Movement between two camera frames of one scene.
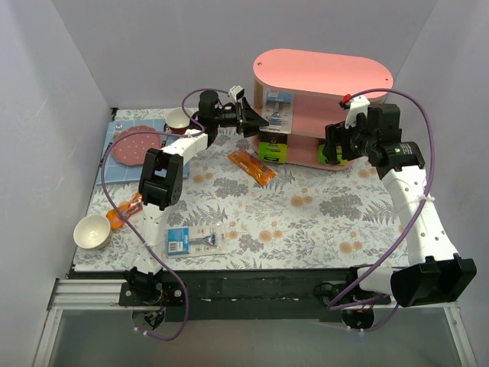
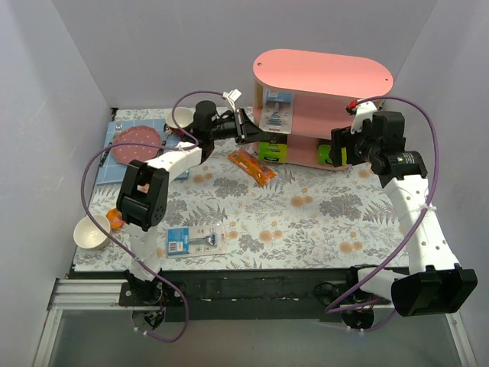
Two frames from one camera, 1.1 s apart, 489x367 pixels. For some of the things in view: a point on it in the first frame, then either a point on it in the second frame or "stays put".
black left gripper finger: [251, 124] to [254, 138]
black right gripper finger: [351, 144] stays put
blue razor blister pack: [277, 108] stays put
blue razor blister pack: [195, 240] stays put
